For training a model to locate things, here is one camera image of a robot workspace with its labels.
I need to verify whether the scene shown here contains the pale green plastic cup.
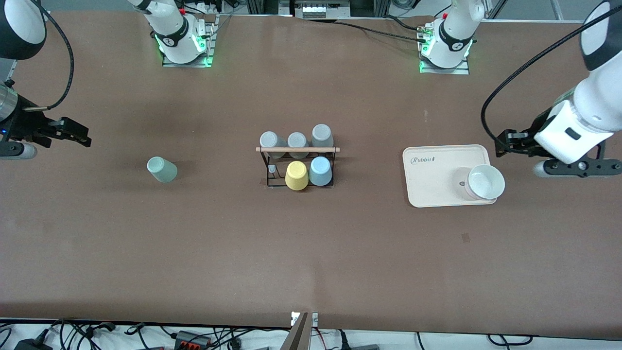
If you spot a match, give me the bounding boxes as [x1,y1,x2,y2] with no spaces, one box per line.
[147,156,178,184]

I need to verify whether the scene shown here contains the light blue plastic cup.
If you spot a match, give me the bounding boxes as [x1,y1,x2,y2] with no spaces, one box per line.
[309,156,333,187]

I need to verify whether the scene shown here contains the white bowl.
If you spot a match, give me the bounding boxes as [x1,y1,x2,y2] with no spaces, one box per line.
[464,164,506,201]

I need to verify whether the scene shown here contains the beige plastic tray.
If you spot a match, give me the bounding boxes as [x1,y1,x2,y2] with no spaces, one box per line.
[402,144,498,209]

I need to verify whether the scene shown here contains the grey plastic cup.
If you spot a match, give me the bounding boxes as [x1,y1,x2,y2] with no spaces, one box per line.
[259,131,287,159]
[311,124,335,157]
[287,132,310,160]

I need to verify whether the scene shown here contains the yellow plastic cup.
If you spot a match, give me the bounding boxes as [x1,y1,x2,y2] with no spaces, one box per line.
[285,161,310,192]

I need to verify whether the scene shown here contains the white power strip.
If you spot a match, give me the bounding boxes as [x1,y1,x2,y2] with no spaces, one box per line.
[294,0,351,19]

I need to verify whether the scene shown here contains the black connector box orange terminals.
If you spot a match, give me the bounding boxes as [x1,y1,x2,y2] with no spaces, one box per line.
[174,331,213,349]

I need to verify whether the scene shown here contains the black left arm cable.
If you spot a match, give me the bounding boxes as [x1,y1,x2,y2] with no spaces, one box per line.
[481,2,614,142]

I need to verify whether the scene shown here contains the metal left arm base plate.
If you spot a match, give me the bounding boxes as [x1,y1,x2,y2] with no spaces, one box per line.
[419,22,470,75]

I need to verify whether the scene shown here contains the aluminium frame rail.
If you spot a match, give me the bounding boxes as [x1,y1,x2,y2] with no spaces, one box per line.
[7,9,52,81]

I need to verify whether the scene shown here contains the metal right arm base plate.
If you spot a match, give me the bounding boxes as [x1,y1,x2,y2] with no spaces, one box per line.
[162,15,217,68]

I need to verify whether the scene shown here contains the short black table cable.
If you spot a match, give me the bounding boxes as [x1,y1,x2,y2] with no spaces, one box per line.
[384,16,431,31]

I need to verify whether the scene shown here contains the long black table cable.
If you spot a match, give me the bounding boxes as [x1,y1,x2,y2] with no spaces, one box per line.
[335,20,428,43]

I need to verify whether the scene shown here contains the black cable loop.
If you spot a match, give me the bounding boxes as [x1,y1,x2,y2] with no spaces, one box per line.
[487,333,534,347]

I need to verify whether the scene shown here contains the black wire rack wooden bar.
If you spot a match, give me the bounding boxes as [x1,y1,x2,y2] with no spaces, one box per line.
[256,146,341,189]

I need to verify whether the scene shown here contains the black extrusion frame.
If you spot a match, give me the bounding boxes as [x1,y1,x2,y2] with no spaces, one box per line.
[247,0,294,15]

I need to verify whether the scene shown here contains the black plug with cable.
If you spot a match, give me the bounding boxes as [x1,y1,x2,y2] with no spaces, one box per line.
[339,331,380,350]

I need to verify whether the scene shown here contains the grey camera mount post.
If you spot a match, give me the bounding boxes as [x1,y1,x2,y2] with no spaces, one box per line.
[280,311,319,350]

